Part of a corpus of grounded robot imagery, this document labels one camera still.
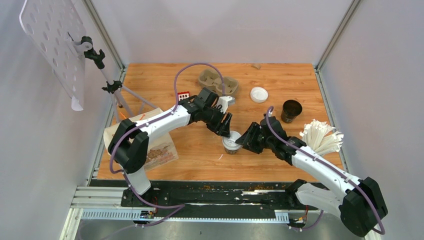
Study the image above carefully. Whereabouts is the wrapped white straws bundle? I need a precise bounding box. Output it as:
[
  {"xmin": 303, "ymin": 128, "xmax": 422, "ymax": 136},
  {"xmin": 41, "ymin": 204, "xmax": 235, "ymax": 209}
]
[{"xmin": 299, "ymin": 119, "xmax": 344, "ymax": 156}]

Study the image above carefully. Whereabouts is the white paper bakery bag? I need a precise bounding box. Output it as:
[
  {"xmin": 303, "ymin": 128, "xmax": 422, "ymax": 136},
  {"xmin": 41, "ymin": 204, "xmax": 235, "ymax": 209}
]
[{"xmin": 103, "ymin": 123, "xmax": 179, "ymax": 172}]

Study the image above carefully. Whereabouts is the stack of white lids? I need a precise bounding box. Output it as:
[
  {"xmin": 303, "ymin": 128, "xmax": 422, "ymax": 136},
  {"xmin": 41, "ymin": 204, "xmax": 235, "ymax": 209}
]
[{"xmin": 250, "ymin": 87, "xmax": 269, "ymax": 103}]

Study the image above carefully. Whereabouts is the tripod stand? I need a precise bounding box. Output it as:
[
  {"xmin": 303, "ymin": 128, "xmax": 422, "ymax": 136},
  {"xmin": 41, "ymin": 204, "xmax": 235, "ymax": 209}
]
[{"xmin": 68, "ymin": 35, "xmax": 157, "ymax": 123}]

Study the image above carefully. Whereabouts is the dark plastic cup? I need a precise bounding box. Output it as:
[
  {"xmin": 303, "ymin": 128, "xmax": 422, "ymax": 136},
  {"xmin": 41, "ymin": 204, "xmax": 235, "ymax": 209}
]
[
  {"xmin": 224, "ymin": 148, "xmax": 239, "ymax": 155},
  {"xmin": 281, "ymin": 99, "xmax": 303, "ymax": 123}
]

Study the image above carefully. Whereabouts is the perforated white panel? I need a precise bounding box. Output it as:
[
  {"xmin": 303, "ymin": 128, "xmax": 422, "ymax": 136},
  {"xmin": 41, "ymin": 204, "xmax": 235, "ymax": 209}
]
[{"xmin": 19, "ymin": 0, "xmax": 86, "ymax": 111}]

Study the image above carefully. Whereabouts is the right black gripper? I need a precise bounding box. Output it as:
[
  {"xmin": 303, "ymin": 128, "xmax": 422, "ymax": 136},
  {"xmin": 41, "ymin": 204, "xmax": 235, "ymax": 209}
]
[{"xmin": 235, "ymin": 122, "xmax": 274, "ymax": 155}]

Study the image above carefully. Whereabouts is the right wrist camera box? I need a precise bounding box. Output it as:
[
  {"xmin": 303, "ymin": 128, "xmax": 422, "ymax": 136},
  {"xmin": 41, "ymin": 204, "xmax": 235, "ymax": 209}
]
[{"xmin": 263, "ymin": 113, "xmax": 273, "ymax": 125}]

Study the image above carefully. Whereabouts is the red toy block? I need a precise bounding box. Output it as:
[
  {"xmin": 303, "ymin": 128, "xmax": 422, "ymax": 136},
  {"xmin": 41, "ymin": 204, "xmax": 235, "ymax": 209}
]
[{"xmin": 177, "ymin": 91, "xmax": 191, "ymax": 101}]

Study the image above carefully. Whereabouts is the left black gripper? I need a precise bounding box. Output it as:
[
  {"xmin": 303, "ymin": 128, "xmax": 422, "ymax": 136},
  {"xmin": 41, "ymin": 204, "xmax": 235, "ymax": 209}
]
[{"xmin": 202, "ymin": 106, "xmax": 234, "ymax": 140}]

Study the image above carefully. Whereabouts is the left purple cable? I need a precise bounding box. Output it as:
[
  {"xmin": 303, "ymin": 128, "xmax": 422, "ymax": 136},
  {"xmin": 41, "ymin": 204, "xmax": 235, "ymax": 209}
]
[{"xmin": 109, "ymin": 62, "xmax": 227, "ymax": 175}]

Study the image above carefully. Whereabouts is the cardboard cup carrier tray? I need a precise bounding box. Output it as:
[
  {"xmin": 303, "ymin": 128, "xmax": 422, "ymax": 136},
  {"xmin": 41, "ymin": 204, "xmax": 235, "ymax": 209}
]
[{"xmin": 197, "ymin": 69, "xmax": 240, "ymax": 97}]

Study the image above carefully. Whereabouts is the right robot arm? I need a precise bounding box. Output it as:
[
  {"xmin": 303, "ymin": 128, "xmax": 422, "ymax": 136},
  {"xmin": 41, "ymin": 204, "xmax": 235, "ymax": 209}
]
[{"xmin": 235, "ymin": 116, "xmax": 389, "ymax": 237}]

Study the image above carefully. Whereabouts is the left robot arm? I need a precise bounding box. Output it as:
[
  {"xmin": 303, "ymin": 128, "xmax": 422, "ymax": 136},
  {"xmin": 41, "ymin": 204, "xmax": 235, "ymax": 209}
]
[{"xmin": 107, "ymin": 87, "xmax": 236, "ymax": 207}]

